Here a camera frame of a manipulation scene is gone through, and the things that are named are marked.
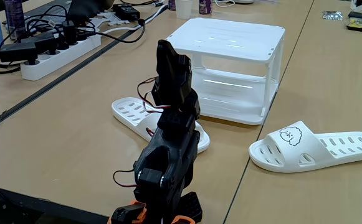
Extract white slipper with dog print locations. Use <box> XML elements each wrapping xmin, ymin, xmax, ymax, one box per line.
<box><xmin>248</xmin><ymin>120</ymin><xmax>362</xmax><ymax>174</ymax></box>
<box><xmin>111</xmin><ymin>96</ymin><xmax>211</xmax><ymax>154</ymax></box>

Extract white two-tier shoe rack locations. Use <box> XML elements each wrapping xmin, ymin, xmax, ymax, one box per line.
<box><xmin>165</xmin><ymin>17</ymin><xmax>286</xmax><ymax>126</ymax></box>

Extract black power brick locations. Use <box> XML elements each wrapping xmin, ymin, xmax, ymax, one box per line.
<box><xmin>112</xmin><ymin>3</ymin><xmax>141</xmax><ymax>21</ymax></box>

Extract white flat printed part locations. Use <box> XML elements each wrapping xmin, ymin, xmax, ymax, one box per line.
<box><xmin>90</xmin><ymin>11</ymin><xmax>131</xmax><ymax>30</ymax></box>

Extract black power plug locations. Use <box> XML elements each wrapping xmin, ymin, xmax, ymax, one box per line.
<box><xmin>61</xmin><ymin>21</ymin><xmax>78</xmax><ymax>46</ymax></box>
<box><xmin>76</xmin><ymin>29</ymin><xmax>96</xmax><ymax>42</ymax></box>

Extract dark laptop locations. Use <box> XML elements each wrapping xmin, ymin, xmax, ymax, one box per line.
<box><xmin>24</xmin><ymin>0</ymin><xmax>116</xmax><ymax>27</ymax></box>

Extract white power strip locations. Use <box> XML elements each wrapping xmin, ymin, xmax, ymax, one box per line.
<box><xmin>20</xmin><ymin>34</ymin><xmax>102</xmax><ymax>82</ymax></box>

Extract black plug-in adapter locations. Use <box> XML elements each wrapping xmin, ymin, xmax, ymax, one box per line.
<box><xmin>21</xmin><ymin>32</ymin><xmax>57</xmax><ymax>55</ymax></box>
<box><xmin>0</xmin><ymin>42</ymin><xmax>40</xmax><ymax>66</ymax></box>

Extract silver foil packet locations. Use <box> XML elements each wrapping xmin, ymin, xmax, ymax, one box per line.
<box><xmin>322</xmin><ymin>11</ymin><xmax>344</xmax><ymax>21</ymax></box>

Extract tall purple drink can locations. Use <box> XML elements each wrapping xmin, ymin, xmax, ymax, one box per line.
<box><xmin>3</xmin><ymin>0</ymin><xmax>27</xmax><ymax>41</ymax></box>

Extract black cable with ferrite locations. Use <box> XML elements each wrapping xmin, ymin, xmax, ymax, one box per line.
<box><xmin>92</xmin><ymin>17</ymin><xmax>146</xmax><ymax>44</ymax></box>

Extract white power cable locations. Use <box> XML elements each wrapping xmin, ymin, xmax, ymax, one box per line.
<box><xmin>101</xmin><ymin>3</ymin><xmax>169</xmax><ymax>35</ymax></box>

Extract coiled white cable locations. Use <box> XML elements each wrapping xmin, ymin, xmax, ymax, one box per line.
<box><xmin>214</xmin><ymin>0</ymin><xmax>236</xmax><ymax>8</ymax></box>

